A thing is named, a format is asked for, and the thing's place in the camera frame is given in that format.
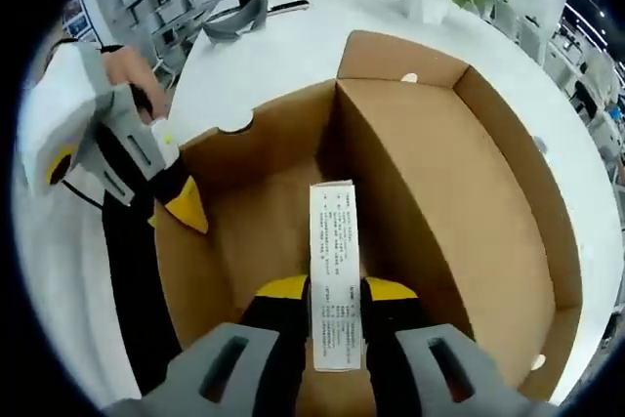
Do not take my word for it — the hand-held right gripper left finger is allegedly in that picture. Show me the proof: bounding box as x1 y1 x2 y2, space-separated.
104 274 312 417

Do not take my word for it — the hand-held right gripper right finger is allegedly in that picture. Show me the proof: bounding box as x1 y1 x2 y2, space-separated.
359 275 558 417

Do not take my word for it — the white printed carton box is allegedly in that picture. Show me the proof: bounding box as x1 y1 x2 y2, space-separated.
309 180 363 373

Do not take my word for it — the brown cardboard shoe box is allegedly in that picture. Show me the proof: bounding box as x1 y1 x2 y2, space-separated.
153 29 583 417

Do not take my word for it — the person's left hand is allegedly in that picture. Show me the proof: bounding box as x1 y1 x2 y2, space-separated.
102 44 170 123

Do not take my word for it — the person's white and black shirt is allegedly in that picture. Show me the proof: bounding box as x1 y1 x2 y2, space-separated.
14 182 185 398

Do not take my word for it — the flat dark bar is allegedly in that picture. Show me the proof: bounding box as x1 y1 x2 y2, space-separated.
269 0 313 14

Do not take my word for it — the grey curved head strap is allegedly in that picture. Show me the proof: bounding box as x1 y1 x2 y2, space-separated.
201 0 271 45

